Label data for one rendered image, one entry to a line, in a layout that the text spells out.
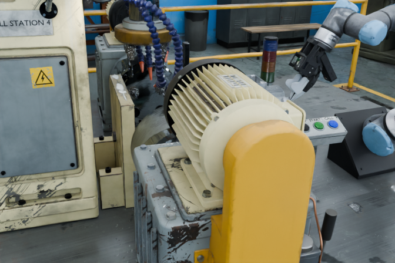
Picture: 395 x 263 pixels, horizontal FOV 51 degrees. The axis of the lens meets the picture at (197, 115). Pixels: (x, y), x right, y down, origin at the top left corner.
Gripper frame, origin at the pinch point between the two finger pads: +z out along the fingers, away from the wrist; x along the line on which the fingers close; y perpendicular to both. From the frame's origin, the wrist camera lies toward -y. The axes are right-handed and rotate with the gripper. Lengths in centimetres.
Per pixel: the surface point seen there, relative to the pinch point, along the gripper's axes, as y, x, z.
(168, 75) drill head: 34.2, -27.2, 16.9
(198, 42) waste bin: -150, -489, 22
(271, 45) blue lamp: -0.5, -33.3, -12.4
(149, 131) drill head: 50, 24, 24
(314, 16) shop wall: -356, -568, -123
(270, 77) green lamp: -8.0, -33.2, -1.0
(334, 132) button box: -3.0, 22.1, 2.2
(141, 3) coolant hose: 64, 14, -3
